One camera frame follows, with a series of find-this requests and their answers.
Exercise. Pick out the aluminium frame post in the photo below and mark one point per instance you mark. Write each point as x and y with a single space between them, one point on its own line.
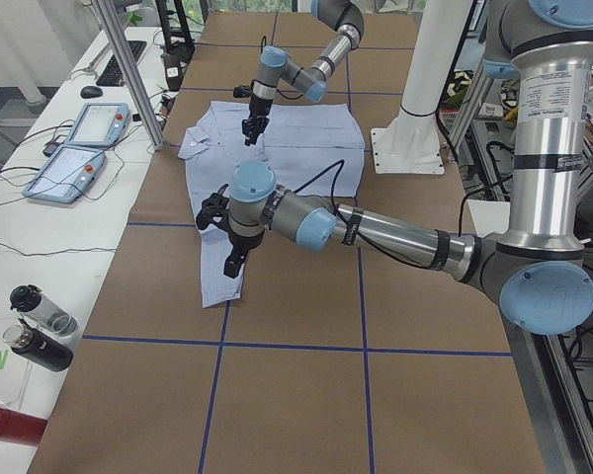
106 12

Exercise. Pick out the red cylinder bottle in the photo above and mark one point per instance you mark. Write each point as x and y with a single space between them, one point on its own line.
20 428

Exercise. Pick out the teach pendant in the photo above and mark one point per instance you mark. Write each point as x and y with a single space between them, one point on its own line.
67 174
99 125

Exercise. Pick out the clear water bottle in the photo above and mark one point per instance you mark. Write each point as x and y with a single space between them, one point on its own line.
29 301

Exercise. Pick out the near teach pendant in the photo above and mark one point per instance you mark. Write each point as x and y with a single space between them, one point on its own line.
67 174

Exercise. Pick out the far teach pendant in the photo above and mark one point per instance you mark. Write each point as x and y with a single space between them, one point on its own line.
99 125

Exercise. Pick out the black water bottle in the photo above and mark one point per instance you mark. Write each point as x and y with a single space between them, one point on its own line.
37 347

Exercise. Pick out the black computer mouse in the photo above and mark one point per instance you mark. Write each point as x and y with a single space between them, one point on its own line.
91 92

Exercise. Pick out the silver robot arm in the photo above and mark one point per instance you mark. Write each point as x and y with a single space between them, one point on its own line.
533 270
276 65

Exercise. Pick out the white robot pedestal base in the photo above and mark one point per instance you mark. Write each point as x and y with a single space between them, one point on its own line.
410 144

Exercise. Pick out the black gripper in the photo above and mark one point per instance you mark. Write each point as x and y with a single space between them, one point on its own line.
243 242
257 108

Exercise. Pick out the light blue striped shirt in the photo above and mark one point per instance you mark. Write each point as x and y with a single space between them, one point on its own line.
312 150

